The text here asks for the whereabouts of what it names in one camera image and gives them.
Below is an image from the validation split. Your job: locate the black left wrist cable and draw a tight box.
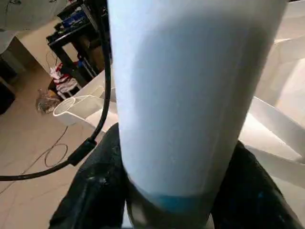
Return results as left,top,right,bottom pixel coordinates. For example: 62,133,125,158
0,0,113,182

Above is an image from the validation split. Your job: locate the black equipment rack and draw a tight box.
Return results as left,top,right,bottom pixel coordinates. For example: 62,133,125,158
46,0,109,92

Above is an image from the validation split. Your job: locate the red and white clutter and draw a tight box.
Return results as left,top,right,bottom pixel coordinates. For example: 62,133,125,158
50,63,81,95

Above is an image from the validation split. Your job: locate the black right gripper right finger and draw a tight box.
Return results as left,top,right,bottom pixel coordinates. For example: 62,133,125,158
211,140,305,229

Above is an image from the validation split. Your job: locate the thin grey floor cable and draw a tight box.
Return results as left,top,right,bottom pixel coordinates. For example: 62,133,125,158
0,125,71,194

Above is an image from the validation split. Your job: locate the white plastic table leg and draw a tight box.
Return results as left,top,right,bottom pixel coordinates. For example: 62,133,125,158
106,0,289,229

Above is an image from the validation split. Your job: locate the crumpled clear plastic bag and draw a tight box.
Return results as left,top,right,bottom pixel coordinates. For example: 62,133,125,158
36,90,61,115

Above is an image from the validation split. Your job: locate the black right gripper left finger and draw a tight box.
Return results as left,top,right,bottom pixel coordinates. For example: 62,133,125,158
49,123,130,229

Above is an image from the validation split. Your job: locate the white plastic table top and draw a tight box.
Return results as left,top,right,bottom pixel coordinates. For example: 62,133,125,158
51,0,305,194

